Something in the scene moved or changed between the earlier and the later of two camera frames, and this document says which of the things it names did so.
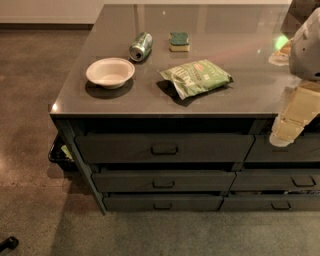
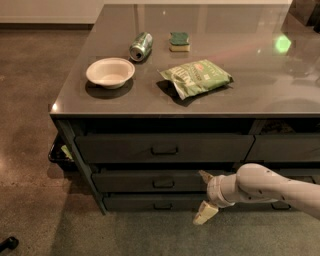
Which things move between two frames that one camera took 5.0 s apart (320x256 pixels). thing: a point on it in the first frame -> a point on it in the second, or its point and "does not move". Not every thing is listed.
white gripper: [306, 53] -> [214, 190]
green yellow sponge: [179, 42] does not move
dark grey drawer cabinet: [170, 108] does not move
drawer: [162, 181] does not move
